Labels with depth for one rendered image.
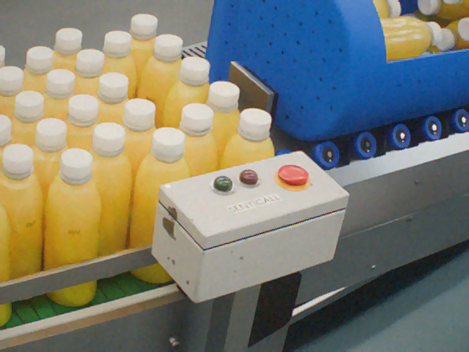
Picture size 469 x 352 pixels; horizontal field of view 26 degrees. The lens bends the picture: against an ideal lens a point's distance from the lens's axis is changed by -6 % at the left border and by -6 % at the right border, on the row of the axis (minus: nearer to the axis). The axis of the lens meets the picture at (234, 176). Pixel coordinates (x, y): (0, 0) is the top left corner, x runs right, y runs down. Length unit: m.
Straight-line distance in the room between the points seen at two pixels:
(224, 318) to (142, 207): 0.17
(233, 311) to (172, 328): 0.12
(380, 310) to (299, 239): 1.61
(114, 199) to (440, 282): 1.82
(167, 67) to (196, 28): 2.56
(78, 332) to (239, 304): 0.21
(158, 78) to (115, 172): 0.25
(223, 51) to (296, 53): 0.62
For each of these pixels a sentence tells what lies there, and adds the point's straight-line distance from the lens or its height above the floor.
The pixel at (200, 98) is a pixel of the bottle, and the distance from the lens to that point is 1.43.
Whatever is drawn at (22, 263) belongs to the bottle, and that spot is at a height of 0.96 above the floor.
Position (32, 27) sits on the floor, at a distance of 3.97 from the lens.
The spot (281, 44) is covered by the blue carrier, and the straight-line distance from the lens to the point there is 1.57.
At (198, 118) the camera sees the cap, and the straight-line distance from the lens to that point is 1.31.
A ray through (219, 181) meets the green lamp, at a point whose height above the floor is 1.11.
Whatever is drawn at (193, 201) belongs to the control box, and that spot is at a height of 1.10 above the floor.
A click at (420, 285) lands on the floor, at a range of 2.95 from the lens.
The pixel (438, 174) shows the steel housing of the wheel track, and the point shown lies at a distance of 1.75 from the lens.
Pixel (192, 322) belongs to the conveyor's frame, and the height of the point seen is 0.85.
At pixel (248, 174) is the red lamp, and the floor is 1.11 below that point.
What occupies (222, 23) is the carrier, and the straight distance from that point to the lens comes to 2.14.
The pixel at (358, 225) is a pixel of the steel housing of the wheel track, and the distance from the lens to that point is 1.65.
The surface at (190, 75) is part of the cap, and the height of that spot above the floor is 1.10.
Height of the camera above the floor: 1.78
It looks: 34 degrees down
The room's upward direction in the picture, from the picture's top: 10 degrees clockwise
